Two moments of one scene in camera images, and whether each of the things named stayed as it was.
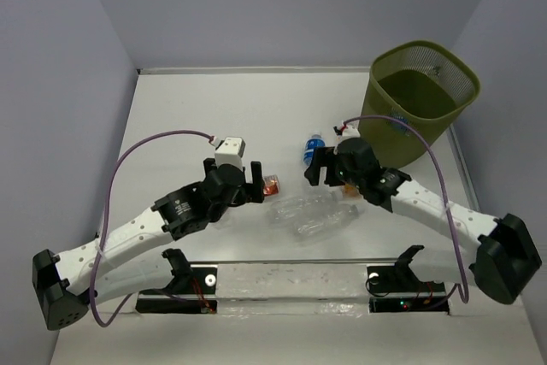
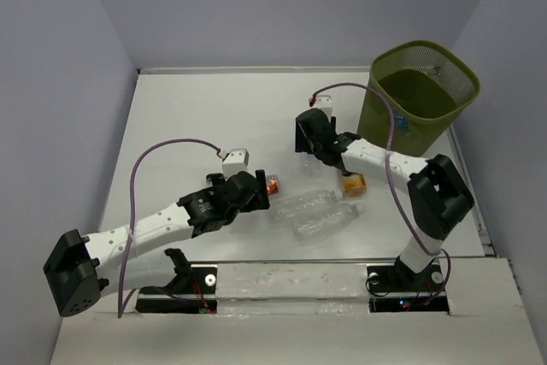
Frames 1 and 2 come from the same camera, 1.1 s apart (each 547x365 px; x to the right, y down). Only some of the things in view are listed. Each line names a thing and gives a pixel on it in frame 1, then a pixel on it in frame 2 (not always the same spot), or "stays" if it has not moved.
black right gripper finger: [314, 173] → [302, 142]
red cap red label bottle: [271, 185] stays
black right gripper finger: [328, 158] → [333, 126]
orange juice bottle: [351, 191] stays
